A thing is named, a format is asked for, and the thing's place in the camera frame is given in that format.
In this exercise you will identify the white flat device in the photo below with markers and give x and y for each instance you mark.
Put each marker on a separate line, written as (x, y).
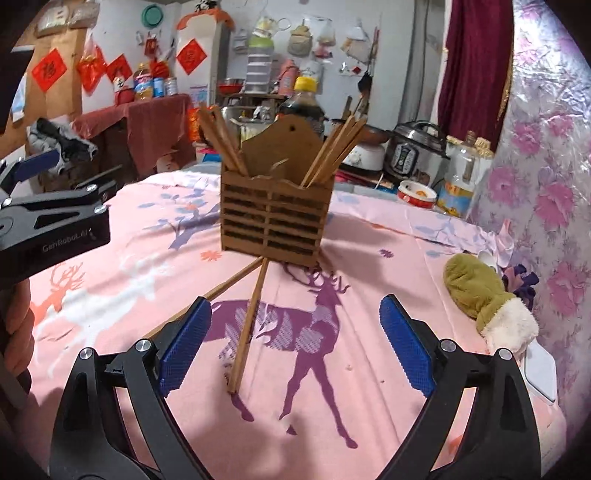
(542, 374)

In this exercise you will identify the green lidded stacked container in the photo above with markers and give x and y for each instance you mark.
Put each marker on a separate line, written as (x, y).
(259, 64)

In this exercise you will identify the floral plastic sheet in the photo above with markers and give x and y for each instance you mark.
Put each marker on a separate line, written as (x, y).
(554, 207)

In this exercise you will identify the green mitten white cuff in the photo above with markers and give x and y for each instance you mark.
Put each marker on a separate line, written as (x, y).
(480, 295)

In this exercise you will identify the silver rice cooker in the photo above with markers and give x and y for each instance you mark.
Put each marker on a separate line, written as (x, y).
(415, 152)

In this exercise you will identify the pale round rice cooker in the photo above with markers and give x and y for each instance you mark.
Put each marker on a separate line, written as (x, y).
(367, 158)

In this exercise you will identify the dark clothes pile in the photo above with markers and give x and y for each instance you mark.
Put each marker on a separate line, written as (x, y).
(69, 141)

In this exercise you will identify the blue labelled can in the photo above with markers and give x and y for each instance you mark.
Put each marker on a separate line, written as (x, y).
(159, 86)

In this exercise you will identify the red cloth covered table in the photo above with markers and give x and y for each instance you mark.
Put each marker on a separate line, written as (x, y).
(152, 129)

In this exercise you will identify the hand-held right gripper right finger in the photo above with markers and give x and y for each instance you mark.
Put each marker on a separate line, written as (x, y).
(408, 346)

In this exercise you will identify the dark red curtain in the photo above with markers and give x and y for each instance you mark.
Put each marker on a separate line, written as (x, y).
(471, 69)

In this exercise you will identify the clear plastic bottle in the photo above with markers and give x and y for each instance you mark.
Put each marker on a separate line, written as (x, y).
(457, 184)

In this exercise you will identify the long wooden chopstick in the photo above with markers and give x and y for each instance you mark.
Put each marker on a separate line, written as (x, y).
(249, 323)
(235, 279)

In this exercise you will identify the group of wooden chopsticks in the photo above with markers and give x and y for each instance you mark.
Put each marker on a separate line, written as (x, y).
(332, 152)

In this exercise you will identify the red and white bowl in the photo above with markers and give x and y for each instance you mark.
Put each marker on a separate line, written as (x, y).
(417, 194)

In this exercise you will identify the brown wooden chopstick holder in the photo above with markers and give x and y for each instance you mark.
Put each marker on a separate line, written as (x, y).
(272, 217)

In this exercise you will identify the soy sauce bottle yellow cap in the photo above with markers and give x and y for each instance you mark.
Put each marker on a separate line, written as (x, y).
(300, 106)

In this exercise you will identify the green plate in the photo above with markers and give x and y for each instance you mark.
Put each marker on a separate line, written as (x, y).
(153, 16)

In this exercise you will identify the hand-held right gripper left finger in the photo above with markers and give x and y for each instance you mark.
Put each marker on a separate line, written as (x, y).
(184, 346)

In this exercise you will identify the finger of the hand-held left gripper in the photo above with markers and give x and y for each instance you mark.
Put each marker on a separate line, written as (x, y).
(69, 198)
(39, 164)

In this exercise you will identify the cooking oil bottle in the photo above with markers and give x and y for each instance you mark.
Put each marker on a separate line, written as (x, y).
(143, 83)

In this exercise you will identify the person's left hand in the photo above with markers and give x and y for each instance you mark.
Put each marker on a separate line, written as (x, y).
(16, 332)

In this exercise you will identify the red diamond paper decoration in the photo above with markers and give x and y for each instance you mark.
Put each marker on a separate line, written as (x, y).
(119, 69)
(48, 69)
(191, 56)

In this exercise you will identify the pink thermos bottle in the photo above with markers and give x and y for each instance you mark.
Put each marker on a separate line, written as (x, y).
(288, 78)

